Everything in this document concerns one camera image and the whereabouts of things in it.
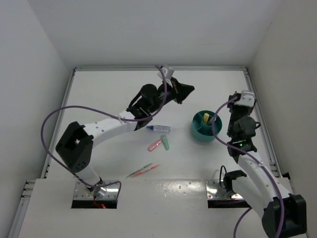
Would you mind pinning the clear spray bottle blue cap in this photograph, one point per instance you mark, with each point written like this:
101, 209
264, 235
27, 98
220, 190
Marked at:
159, 128

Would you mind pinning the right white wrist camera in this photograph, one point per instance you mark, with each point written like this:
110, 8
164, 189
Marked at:
247, 99

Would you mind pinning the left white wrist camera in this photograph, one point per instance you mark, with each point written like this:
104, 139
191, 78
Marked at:
168, 71

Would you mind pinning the green thin pen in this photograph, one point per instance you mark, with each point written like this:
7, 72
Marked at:
139, 170

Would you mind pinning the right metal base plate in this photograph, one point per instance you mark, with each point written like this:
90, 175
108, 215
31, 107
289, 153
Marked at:
216, 192

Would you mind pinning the yellow highlighter marker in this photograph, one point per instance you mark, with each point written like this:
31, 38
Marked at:
206, 118

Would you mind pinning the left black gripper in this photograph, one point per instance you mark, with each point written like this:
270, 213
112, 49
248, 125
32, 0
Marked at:
178, 90

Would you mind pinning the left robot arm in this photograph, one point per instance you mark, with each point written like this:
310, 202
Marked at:
77, 142

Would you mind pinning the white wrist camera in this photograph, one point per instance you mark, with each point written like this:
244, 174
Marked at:
247, 99
168, 71

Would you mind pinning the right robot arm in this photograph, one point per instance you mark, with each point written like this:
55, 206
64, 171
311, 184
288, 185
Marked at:
283, 214

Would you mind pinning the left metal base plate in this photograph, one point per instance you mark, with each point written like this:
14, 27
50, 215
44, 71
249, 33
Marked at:
105, 193

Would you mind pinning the red thin pen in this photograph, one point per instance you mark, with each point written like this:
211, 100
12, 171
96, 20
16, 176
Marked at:
145, 171

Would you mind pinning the metal base plate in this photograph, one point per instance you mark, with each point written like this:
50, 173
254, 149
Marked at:
216, 192
105, 193

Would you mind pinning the teal round divided container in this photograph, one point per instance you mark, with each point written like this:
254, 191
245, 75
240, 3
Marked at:
201, 130

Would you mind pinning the pink highlighter marker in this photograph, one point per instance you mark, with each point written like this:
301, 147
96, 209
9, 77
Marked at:
154, 145

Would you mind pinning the green highlighter marker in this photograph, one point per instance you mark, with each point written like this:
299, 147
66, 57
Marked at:
165, 142

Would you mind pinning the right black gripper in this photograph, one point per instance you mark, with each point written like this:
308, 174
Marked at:
232, 105

